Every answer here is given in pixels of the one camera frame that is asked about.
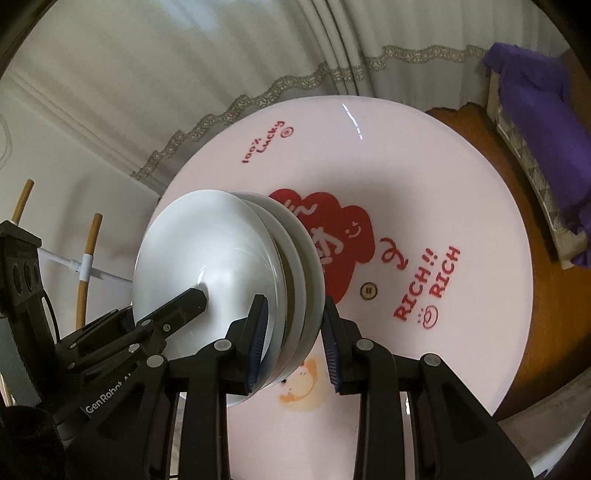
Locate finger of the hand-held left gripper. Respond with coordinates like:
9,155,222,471
55,307,139,365
134,287,208,352

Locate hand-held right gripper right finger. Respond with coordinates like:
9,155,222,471
321,298,532,480

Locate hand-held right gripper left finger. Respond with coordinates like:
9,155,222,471
90,295,271,480

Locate thick white dish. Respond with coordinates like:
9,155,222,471
263,198,326,370

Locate large white dish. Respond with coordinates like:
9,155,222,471
133,189,278,408

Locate white dish brown inside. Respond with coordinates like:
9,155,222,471
238,193,308,384

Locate white rack rod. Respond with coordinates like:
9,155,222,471
38,246,136,283

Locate wooden stick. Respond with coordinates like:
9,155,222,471
75,212,103,329
11,179,36,223

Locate white curtain with lace band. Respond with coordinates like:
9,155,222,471
9,0,575,192

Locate purple cloth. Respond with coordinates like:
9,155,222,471
482,42,591,269

